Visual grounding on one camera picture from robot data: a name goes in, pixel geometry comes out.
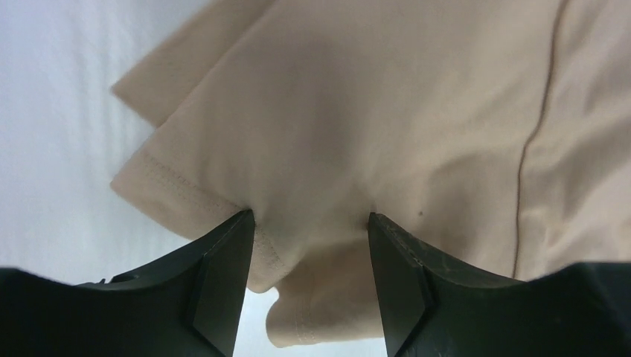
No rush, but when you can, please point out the beige t shirt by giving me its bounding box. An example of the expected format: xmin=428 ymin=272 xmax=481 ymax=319
xmin=112 ymin=1 xmax=630 ymax=347

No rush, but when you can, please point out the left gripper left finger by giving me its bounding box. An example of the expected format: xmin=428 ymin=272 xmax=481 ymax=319
xmin=1 ymin=210 xmax=254 ymax=356

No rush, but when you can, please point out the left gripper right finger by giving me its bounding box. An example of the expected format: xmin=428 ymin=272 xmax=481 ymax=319
xmin=368 ymin=213 xmax=630 ymax=356

